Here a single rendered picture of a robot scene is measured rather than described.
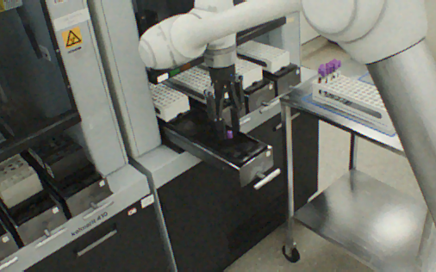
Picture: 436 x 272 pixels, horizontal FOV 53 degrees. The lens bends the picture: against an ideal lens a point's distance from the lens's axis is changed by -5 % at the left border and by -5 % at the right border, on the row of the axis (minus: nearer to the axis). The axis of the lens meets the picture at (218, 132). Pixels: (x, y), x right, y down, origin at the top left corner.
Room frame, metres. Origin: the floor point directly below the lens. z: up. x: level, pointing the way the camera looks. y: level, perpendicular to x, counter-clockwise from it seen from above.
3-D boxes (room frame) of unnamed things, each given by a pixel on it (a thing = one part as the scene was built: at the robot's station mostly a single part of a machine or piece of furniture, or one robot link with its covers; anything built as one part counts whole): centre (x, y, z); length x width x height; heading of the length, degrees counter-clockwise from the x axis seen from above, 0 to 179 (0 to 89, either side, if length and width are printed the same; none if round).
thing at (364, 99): (1.20, -0.44, 0.85); 0.30 x 0.10 x 0.06; 36
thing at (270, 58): (1.67, -0.18, 0.83); 0.30 x 0.10 x 0.06; 38
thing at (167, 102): (1.43, 0.21, 0.83); 0.30 x 0.10 x 0.06; 38
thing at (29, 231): (1.16, 0.70, 0.78); 0.73 x 0.14 x 0.09; 38
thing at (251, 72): (1.58, -0.06, 0.83); 0.30 x 0.10 x 0.06; 38
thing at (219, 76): (1.16, -0.03, 1.01); 0.08 x 0.07 x 0.09; 128
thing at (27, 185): (0.97, 0.56, 0.85); 0.12 x 0.02 x 0.06; 129
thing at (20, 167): (1.03, 0.60, 0.85); 0.12 x 0.02 x 0.06; 128
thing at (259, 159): (1.29, 0.10, 0.78); 0.73 x 0.14 x 0.09; 38
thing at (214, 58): (1.16, -0.03, 1.08); 0.09 x 0.09 x 0.06
